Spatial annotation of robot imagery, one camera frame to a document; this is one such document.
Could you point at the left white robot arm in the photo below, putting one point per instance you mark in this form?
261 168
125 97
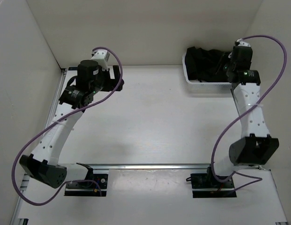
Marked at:
42 163

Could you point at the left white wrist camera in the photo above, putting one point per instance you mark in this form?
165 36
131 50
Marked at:
101 56

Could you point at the black shorts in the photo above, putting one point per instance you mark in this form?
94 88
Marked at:
206 65

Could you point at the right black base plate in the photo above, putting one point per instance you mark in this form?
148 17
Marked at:
205 186

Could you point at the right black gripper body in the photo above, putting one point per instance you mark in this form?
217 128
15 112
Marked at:
228 66

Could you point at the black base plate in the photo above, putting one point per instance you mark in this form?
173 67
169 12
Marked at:
94 185
205 186

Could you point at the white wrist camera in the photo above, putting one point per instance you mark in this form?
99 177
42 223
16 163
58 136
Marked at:
101 56
242 42

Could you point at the aluminium left rail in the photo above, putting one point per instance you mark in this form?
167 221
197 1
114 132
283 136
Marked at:
14 219

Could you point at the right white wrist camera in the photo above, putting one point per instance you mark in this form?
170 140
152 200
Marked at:
242 42

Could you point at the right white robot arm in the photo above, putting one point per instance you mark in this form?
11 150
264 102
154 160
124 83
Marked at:
256 145

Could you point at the aluminium front rail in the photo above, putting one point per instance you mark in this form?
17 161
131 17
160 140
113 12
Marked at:
148 166

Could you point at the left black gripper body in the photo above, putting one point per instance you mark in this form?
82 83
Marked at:
104 83

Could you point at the white plastic basket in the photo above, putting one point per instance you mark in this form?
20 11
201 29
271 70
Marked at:
197 87

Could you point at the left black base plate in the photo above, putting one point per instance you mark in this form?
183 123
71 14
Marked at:
94 185

